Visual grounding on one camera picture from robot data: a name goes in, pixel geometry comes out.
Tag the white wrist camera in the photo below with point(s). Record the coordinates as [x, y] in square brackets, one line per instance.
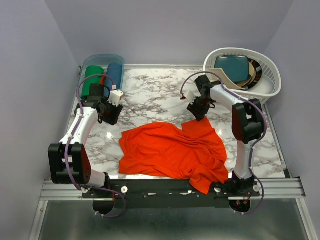
[115, 96]
[189, 96]

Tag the beige garment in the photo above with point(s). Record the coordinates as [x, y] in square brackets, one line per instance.
[242, 85]

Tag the rolled orange t shirt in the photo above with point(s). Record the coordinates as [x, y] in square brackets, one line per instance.
[102, 80]

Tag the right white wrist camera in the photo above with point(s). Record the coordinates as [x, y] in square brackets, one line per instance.
[189, 96]

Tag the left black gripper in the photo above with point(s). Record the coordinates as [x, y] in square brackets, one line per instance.
[113, 119]

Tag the white laundry basket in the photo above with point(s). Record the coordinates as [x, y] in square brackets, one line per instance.
[270, 83]

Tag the clear blue plastic bin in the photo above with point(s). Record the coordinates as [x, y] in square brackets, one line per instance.
[102, 60]

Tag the aluminium rail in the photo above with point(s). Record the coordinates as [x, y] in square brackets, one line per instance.
[274, 188]

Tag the rolled green t shirt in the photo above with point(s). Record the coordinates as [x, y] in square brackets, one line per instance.
[90, 71]

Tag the teal folded garment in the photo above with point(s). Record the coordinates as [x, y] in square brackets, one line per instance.
[235, 67]

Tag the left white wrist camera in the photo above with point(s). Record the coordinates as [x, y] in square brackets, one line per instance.
[115, 96]

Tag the rolled blue t shirt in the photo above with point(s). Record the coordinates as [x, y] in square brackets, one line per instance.
[114, 70]

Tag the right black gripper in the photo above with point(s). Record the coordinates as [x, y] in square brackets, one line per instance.
[199, 114]

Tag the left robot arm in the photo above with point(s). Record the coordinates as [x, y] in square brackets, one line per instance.
[68, 160]

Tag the orange t shirt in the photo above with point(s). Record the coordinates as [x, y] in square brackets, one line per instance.
[102, 80]
[194, 152]

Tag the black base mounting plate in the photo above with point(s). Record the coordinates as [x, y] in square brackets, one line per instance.
[170, 193]

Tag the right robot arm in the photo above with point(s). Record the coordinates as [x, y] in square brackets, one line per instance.
[248, 123]

